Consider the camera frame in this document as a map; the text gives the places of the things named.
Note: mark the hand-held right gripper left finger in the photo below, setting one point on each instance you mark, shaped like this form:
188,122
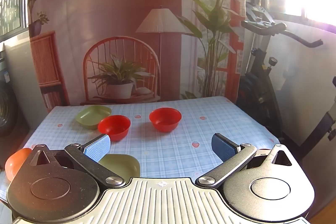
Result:
97,148

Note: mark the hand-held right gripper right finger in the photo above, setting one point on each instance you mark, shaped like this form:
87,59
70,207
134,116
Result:
223,148

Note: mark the red bowl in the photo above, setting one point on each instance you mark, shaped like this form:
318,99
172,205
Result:
165,117
114,124

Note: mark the green plate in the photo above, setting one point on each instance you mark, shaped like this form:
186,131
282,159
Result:
90,116
123,165

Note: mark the blue checked tablecloth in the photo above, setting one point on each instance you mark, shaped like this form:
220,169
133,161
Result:
178,145

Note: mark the black exercise bike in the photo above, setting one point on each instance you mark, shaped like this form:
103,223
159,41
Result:
258,74

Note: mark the orange bowl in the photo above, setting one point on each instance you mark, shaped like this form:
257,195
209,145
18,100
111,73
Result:
15,163

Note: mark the grey washing machine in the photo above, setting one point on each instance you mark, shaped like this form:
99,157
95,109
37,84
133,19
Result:
6,108

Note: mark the printed backdrop cloth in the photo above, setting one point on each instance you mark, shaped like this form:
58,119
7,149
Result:
118,3

